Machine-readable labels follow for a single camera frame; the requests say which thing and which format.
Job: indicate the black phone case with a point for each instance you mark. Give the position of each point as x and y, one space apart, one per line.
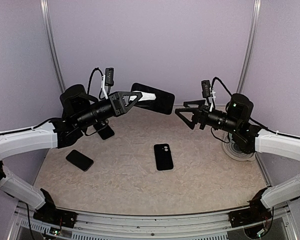
163 157
104 131

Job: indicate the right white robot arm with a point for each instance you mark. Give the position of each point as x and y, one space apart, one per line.
249 138

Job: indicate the left aluminium frame post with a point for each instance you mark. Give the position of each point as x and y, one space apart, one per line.
44 5

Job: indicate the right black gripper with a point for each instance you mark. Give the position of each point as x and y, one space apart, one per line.
199 116

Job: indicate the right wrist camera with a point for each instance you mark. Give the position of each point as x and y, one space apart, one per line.
208 94

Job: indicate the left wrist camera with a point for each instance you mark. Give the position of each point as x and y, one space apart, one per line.
107 82

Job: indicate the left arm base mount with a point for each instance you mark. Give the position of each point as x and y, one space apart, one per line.
58 217

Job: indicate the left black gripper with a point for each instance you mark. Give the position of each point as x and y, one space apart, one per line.
116 100

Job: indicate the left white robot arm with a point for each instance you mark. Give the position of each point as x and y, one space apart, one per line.
80 111

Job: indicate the black smartphone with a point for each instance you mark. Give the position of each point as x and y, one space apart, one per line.
79 160
164 100

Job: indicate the aluminium frame post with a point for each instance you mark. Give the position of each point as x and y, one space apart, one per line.
250 45
44 5

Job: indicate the front aluminium rail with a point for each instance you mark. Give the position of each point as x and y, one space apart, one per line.
214 225

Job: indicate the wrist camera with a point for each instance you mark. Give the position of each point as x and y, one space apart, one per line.
107 82
208 94

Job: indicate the right aluminium frame post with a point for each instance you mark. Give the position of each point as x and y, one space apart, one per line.
250 45

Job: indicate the white round plate stack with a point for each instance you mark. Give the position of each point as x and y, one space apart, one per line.
234 152

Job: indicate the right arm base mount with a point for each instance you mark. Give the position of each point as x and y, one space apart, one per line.
248 216

